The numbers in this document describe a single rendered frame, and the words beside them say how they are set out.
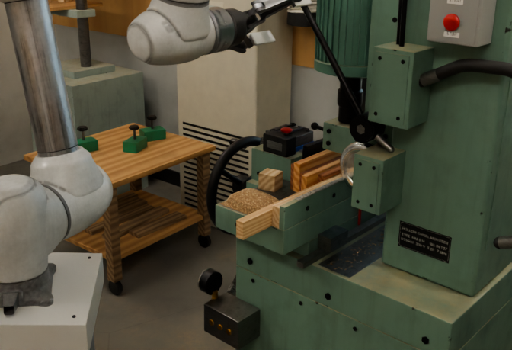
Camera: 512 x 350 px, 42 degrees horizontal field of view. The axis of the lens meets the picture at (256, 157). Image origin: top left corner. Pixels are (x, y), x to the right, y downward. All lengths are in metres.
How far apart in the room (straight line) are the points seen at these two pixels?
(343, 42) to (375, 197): 0.35
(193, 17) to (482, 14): 0.50
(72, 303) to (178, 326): 1.15
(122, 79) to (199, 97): 0.60
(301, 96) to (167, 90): 0.96
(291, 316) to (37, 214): 0.63
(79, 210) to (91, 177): 0.09
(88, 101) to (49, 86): 1.98
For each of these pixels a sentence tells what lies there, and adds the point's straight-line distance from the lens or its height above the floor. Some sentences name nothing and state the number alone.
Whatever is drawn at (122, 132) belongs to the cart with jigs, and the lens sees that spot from 3.35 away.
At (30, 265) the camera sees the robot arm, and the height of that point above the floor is 0.78.
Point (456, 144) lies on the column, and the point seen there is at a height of 1.12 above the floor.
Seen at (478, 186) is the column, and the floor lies 1.04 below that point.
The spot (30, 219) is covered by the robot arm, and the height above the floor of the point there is 0.89.
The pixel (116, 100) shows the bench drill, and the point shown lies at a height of 0.57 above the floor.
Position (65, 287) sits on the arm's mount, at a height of 0.69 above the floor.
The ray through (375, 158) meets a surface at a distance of 1.35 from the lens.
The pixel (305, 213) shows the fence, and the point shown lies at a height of 0.92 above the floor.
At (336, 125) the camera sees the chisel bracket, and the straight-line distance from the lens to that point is 1.59.
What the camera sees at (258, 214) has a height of 0.94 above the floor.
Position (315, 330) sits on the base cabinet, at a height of 0.64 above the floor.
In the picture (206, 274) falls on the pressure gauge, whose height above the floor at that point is 0.69.
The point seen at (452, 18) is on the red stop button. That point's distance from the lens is 1.24.
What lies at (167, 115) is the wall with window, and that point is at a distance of 3.97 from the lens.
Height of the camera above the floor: 1.53
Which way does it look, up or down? 20 degrees down
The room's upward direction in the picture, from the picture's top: 1 degrees clockwise
